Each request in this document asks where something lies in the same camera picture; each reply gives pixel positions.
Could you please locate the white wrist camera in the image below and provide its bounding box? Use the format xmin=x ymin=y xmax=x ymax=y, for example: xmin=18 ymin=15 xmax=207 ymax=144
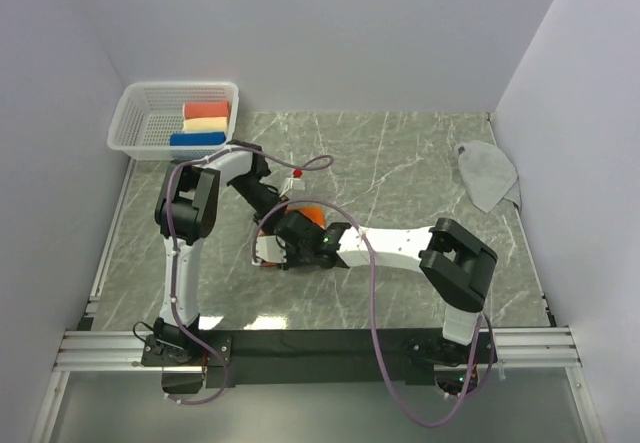
xmin=252 ymin=233 xmax=286 ymax=267
xmin=279 ymin=168 xmax=306 ymax=197

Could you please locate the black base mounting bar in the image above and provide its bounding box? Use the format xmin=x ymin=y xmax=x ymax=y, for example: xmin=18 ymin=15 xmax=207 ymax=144
xmin=141 ymin=328 xmax=471 ymax=388

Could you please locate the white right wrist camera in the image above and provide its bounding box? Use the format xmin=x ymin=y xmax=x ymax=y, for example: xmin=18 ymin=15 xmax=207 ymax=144
xmin=252 ymin=233 xmax=286 ymax=267

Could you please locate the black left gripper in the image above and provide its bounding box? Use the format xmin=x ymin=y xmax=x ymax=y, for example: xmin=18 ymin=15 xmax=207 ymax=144
xmin=230 ymin=174 xmax=291 ymax=236

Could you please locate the grey towel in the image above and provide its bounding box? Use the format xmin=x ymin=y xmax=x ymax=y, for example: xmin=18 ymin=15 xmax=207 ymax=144
xmin=454 ymin=141 xmax=522 ymax=213

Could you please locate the red rolled towel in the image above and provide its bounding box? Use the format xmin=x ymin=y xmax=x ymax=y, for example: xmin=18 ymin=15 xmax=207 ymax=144
xmin=183 ymin=100 xmax=231 ymax=120

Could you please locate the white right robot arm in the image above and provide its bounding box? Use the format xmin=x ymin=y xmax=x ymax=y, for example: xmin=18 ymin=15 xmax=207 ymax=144
xmin=274 ymin=211 xmax=498 ymax=362

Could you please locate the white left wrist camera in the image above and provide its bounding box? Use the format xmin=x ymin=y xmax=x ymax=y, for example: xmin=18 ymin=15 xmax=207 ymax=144
xmin=279 ymin=168 xmax=306 ymax=197

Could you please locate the cream rolled towel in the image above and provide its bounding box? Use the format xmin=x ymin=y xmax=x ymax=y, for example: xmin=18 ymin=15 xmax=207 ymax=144
xmin=183 ymin=116 xmax=229 ymax=133

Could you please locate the blue rolled towel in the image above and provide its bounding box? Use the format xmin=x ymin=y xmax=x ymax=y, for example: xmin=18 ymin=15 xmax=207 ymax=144
xmin=169 ymin=132 xmax=226 ymax=147

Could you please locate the white plastic basket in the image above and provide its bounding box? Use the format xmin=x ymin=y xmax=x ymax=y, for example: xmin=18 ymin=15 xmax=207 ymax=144
xmin=107 ymin=81 xmax=239 ymax=161

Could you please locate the orange cartoon towel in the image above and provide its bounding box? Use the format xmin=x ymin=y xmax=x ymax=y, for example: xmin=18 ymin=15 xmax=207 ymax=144
xmin=258 ymin=206 xmax=325 ymax=236

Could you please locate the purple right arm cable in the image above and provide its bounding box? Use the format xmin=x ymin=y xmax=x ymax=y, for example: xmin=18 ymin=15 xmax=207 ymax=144
xmin=251 ymin=202 xmax=496 ymax=429

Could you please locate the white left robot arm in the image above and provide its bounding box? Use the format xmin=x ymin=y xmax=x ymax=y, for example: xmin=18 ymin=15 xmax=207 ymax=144
xmin=153 ymin=140 xmax=286 ymax=365

